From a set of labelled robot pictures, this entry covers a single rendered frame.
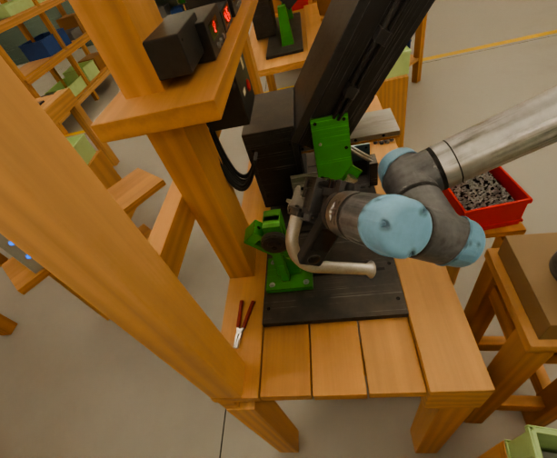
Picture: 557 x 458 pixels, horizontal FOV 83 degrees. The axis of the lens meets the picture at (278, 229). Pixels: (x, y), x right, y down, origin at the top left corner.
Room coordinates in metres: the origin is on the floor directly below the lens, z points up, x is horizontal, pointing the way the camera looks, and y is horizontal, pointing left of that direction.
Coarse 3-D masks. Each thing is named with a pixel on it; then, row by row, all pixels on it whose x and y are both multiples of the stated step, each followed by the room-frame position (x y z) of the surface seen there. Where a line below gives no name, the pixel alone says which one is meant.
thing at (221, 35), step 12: (192, 0) 1.12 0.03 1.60; (204, 0) 1.11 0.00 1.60; (216, 0) 1.10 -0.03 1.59; (228, 0) 1.09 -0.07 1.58; (240, 0) 1.19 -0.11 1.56; (180, 12) 0.93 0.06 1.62; (204, 12) 0.84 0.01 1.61; (216, 12) 0.89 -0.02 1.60; (204, 24) 0.77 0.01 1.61; (216, 24) 0.85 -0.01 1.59; (204, 36) 0.76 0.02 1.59; (216, 36) 0.82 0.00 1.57; (204, 48) 0.77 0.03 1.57; (216, 48) 0.79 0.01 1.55; (204, 60) 0.77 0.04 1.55
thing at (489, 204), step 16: (480, 176) 0.80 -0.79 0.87; (496, 176) 0.77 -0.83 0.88; (448, 192) 0.75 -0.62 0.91; (464, 192) 0.75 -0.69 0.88; (480, 192) 0.72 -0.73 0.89; (496, 192) 0.70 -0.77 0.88; (512, 192) 0.68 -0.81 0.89; (464, 208) 0.68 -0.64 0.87; (480, 208) 0.63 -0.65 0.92; (496, 208) 0.62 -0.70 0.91; (512, 208) 0.61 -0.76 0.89; (480, 224) 0.62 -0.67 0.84; (496, 224) 0.61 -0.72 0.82
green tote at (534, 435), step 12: (528, 432) 0.06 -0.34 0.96; (540, 432) 0.05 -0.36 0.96; (552, 432) 0.05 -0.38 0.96; (516, 444) 0.05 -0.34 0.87; (528, 444) 0.04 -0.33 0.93; (540, 444) 0.04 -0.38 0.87; (552, 444) 0.03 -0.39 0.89; (516, 456) 0.03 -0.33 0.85; (528, 456) 0.03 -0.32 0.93; (540, 456) 0.02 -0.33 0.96
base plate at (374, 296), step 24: (312, 168) 1.14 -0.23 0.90; (288, 216) 0.89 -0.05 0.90; (336, 240) 0.70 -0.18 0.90; (384, 264) 0.55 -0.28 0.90; (264, 288) 0.60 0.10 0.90; (336, 288) 0.52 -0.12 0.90; (360, 288) 0.50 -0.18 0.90; (384, 288) 0.47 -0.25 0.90; (264, 312) 0.52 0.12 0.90; (288, 312) 0.50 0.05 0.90; (312, 312) 0.47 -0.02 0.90; (336, 312) 0.45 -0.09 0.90; (360, 312) 0.42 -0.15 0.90; (384, 312) 0.40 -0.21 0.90
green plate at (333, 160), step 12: (312, 120) 0.88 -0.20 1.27; (324, 120) 0.86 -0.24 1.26; (336, 120) 0.85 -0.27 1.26; (348, 120) 0.84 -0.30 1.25; (312, 132) 0.87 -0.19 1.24; (324, 132) 0.86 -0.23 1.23; (336, 132) 0.85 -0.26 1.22; (348, 132) 0.84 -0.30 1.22; (324, 144) 0.85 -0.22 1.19; (336, 144) 0.84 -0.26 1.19; (348, 144) 0.83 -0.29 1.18; (324, 156) 0.84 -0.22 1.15; (336, 156) 0.83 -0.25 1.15; (348, 156) 0.82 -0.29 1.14; (324, 168) 0.83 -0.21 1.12; (336, 168) 0.82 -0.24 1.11; (348, 168) 0.81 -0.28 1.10
